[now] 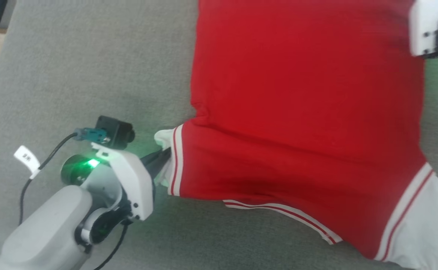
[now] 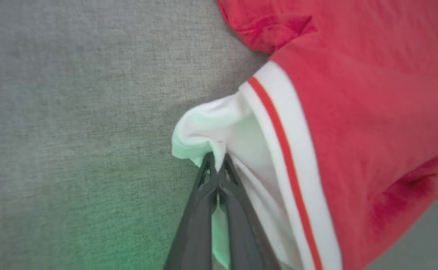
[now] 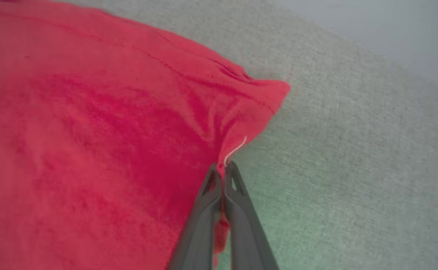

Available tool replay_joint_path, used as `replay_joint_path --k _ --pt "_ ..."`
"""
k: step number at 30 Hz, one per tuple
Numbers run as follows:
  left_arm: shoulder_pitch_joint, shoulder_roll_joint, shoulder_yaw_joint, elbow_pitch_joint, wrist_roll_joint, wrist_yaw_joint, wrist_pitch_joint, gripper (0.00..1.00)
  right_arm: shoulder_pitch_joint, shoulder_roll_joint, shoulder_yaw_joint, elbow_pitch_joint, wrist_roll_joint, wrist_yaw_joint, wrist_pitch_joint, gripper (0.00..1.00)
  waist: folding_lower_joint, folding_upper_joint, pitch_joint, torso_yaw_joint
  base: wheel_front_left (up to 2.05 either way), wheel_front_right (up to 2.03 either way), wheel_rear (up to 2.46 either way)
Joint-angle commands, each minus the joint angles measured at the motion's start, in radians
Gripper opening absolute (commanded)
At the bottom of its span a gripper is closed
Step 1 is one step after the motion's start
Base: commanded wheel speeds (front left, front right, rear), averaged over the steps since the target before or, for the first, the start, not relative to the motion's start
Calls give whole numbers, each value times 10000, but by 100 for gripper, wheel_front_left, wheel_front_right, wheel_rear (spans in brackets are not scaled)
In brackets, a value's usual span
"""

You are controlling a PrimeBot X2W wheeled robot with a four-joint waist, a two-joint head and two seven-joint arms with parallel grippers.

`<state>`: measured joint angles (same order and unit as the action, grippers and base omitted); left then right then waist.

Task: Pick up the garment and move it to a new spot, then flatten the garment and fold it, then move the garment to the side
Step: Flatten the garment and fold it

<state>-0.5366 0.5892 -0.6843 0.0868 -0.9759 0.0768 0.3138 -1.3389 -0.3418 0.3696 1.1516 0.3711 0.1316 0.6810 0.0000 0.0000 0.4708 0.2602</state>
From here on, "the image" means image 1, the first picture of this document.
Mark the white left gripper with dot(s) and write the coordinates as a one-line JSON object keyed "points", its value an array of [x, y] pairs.
{"points": [[136, 183]]}

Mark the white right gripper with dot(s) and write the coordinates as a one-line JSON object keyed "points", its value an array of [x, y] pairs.
{"points": [[425, 26]]}

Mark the red and white shirt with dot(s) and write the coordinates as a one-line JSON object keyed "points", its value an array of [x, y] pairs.
{"points": [[297, 112]]}

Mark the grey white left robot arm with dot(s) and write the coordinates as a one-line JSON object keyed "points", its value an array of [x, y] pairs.
{"points": [[46, 228]]}

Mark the grey fabric sofa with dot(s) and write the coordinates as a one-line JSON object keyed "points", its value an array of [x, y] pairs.
{"points": [[91, 75]]}

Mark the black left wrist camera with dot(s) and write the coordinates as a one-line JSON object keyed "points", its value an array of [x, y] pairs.
{"points": [[115, 131]]}

